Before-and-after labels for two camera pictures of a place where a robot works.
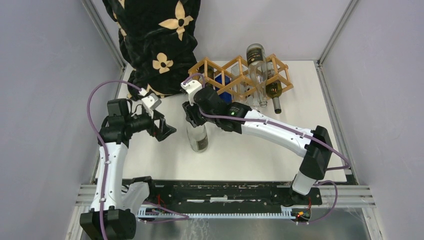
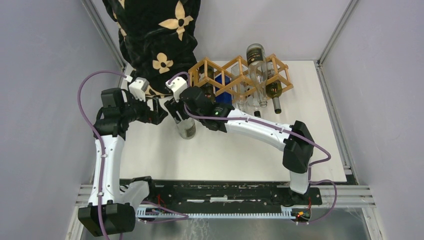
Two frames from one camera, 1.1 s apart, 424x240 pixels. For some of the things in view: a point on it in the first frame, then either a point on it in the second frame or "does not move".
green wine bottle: (274, 90) does not move
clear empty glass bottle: (240, 87) does not move
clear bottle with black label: (258, 72) does not move
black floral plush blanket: (159, 41) does not move
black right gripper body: (195, 115) to (173, 106)
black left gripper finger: (164, 130) to (158, 113)
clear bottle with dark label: (198, 138) to (186, 128)
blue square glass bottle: (226, 96) does not move
